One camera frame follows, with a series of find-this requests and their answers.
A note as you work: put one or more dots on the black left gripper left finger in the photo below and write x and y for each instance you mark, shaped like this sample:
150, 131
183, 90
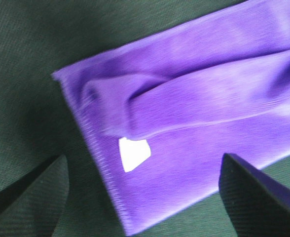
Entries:
32, 206

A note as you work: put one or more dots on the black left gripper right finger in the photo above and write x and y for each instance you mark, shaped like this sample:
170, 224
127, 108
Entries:
257, 205

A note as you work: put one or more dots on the purple microfiber towel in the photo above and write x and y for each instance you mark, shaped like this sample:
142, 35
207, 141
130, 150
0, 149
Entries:
158, 114

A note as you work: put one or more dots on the black fabric table cover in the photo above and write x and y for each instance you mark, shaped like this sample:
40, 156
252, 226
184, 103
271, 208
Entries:
40, 37

